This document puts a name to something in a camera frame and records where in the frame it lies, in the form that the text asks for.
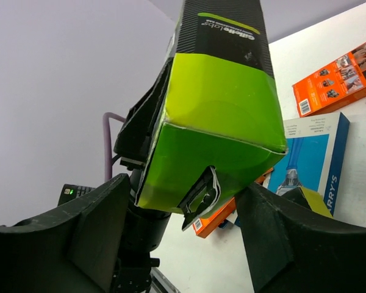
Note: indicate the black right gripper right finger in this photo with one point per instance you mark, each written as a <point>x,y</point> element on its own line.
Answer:
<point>291,248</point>

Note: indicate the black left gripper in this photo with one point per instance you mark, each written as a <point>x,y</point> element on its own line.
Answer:
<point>133,140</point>

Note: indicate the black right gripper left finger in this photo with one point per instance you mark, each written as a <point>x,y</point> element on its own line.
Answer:
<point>71,248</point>

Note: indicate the black green GilletteLabs box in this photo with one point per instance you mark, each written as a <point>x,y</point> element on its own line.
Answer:
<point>220,125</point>

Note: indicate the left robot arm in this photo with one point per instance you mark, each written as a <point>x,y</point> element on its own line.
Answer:
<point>140,230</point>

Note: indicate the orange styler box left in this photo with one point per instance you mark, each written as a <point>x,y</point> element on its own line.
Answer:
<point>203,227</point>

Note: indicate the orange styler box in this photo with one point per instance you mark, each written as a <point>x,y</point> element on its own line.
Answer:
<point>203,227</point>
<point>334,86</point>

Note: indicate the Harry's razor box middle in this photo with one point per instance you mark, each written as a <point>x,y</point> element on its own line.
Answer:
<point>316,149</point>

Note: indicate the orange styler box back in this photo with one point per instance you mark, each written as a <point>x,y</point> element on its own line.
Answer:
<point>334,86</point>

